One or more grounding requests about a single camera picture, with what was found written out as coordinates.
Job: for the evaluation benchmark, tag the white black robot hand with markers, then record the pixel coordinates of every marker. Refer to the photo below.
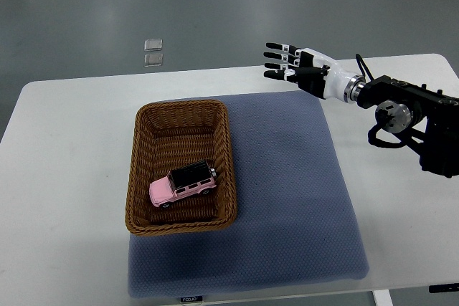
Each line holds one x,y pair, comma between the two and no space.
317,73

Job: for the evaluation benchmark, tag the pink toy car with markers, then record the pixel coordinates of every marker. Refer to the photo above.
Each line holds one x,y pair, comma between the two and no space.
181,183

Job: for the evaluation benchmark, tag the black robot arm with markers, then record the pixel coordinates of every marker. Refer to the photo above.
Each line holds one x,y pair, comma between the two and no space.
406,114

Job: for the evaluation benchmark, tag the brown wicker basket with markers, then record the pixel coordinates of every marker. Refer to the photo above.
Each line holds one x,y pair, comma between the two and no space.
170,135

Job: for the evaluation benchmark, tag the upper floor plate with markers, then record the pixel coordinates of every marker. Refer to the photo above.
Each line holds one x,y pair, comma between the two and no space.
153,45

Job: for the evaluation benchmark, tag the floor plate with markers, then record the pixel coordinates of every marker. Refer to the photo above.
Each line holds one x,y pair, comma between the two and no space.
153,45
153,59

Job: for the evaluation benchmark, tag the lower floor plate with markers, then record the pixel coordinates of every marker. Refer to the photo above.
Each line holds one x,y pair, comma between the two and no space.
153,59

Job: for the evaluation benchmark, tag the blue-grey cushion mat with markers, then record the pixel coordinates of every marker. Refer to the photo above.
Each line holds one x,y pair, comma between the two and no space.
295,222

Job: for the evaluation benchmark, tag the white table leg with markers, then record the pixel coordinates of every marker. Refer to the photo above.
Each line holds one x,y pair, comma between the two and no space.
382,298

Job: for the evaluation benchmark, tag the black table control panel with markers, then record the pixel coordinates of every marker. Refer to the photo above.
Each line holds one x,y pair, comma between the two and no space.
454,287

